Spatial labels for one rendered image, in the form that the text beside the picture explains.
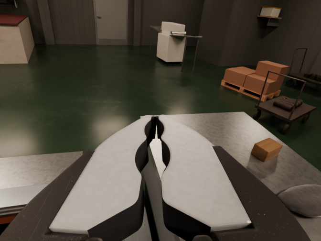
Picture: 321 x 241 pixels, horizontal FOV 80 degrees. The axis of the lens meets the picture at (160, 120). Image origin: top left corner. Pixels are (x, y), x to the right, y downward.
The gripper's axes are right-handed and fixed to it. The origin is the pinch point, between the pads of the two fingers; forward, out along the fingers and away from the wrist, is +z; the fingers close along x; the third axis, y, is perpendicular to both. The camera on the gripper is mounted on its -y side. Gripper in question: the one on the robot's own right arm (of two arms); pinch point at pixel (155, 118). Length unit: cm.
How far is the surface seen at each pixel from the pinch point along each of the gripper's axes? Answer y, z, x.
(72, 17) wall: 5, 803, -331
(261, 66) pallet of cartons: 116, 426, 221
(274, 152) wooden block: 43, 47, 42
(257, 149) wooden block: 42, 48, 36
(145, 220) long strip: 60, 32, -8
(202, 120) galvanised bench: 43, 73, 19
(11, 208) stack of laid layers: 55, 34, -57
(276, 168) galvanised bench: 47, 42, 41
